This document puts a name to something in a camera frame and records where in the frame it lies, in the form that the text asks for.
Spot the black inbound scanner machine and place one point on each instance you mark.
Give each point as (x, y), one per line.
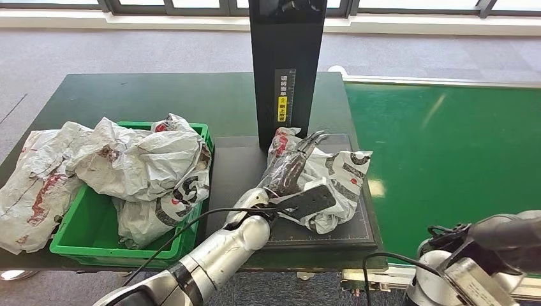
(287, 50)

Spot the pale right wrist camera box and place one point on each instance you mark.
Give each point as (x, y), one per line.
(477, 283)

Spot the window with dark frame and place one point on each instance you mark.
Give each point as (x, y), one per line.
(139, 6)

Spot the green conveyor belt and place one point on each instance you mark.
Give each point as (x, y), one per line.
(456, 148)

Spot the white parcel bag red smears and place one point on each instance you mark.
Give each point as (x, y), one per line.
(38, 186)

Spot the plain grey parcel bag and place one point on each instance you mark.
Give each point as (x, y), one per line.
(139, 160)

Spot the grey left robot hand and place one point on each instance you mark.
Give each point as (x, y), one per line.
(289, 171)

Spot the green plastic crate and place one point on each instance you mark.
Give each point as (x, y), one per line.
(84, 236)

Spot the aluminium conveyor frame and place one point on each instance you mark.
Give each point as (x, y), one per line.
(380, 278)

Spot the black yellow label sticker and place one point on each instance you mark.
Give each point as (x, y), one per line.
(284, 91)

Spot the pale table foot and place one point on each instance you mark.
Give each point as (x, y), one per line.
(305, 275)
(12, 274)

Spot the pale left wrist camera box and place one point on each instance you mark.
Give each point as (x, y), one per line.
(310, 200)

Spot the white parcel bag black lettering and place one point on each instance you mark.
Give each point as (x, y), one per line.
(169, 202)

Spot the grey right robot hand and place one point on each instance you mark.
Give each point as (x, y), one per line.
(507, 240)

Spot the white parcel bag red logo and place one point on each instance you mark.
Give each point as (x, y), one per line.
(338, 169)

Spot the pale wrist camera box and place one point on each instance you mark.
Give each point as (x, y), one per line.
(310, 200)
(477, 283)

